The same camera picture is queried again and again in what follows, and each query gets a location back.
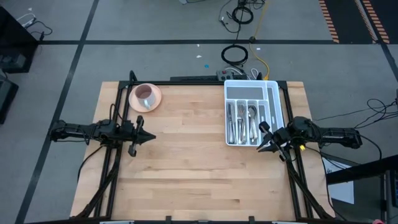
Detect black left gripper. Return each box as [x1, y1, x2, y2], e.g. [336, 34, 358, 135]
[127, 115, 157, 157]

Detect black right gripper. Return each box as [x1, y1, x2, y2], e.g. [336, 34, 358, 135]
[256, 121, 292, 163]

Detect silver fork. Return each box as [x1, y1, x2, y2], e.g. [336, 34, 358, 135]
[238, 104, 243, 145]
[241, 105, 247, 145]
[237, 105, 242, 145]
[240, 105, 246, 145]
[237, 105, 243, 145]
[239, 105, 244, 145]

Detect silver knife foreground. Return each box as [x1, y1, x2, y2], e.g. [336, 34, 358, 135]
[243, 105, 248, 144]

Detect silver table knife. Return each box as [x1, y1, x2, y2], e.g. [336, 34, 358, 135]
[226, 103, 231, 144]
[230, 105, 235, 144]
[228, 104, 233, 144]
[228, 102, 236, 144]
[227, 105, 233, 145]
[229, 104, 234, 144]
[231, 104, 236, 144]

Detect white mug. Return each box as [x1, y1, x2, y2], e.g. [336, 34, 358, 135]
[134, 84, 157, 110]

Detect pink plate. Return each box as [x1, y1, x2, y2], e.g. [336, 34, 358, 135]
[128, 83, 163, 113]

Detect white cutlery tray grey liners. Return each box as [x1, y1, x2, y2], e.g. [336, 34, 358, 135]
[223, 79, 285, 147]

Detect grey power strip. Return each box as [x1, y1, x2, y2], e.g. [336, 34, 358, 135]
[216, 70, 248, 82]

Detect white paper sheet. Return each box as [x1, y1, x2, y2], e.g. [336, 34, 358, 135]
[322, 157, 355, 205]

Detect black beam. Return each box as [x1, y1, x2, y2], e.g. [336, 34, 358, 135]
[325, 154, 398, 185]

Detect black box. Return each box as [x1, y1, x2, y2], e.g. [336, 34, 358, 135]
[0, 79, 19, 125]

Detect black mat orange striped edges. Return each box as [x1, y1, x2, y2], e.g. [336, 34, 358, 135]
[317, 0, 398, 45]

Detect black cabinet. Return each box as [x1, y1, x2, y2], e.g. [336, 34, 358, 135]
[0, 6, 39, 74]

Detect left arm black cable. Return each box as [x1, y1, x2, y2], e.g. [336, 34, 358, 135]
[108, 103, 125, 125]

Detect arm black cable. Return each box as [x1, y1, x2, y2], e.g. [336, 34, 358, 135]
[298, 133, 383, 161]
[108, 103, 125, 125]

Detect yellow cable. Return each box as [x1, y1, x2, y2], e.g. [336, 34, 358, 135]
[248, 0, 271, 81]

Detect white cable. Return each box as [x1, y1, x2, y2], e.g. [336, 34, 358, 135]
[17, 12, 37, 28]
[224, 67, 259, 80]

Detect coiled black cable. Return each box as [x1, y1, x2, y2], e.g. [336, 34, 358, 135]
[231, 5, 254, 25]
[221, 44, 249, 67]

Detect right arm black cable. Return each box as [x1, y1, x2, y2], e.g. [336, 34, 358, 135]
[298, 133, 383, 161]

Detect black floor cables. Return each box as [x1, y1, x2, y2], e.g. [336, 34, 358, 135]
[313, 98, 398, 131]

